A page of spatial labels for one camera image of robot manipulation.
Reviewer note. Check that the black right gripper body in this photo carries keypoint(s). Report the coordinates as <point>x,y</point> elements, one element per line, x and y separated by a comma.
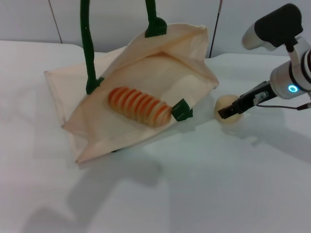
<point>252,97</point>

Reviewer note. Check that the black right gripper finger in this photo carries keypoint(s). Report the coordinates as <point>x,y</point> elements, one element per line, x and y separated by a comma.
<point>227,112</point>

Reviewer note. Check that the round pale egg yolk pastry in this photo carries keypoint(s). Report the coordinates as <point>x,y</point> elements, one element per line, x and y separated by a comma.
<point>226,102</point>

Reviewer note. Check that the orange striped long bread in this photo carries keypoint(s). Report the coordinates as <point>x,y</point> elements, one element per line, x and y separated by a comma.
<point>138,106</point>

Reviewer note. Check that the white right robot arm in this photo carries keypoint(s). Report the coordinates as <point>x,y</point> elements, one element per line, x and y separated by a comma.
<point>281,77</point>

